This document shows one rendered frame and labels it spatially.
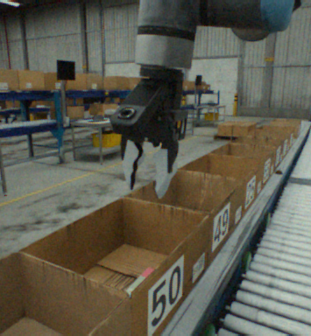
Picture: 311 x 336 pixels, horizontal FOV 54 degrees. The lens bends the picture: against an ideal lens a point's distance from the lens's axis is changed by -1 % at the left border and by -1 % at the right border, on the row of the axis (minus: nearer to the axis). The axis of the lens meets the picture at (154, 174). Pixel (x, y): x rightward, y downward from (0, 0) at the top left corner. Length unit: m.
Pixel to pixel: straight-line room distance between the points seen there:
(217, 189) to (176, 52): 0.85
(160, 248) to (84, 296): 0.40
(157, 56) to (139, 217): 0.60
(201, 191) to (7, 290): 0.83
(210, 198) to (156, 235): 0.39
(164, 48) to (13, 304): 0.60
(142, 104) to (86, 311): 0.40
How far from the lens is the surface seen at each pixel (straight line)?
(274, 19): 0.47
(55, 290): 0.67
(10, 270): 0.73
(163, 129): 0.48
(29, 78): 6.15
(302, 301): 1.12
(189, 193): 1.30
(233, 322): 0.98
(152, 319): 0.65
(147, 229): 0.96
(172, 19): 0.47
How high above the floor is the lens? 1.38
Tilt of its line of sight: 16 degrees down
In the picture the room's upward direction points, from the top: straight up
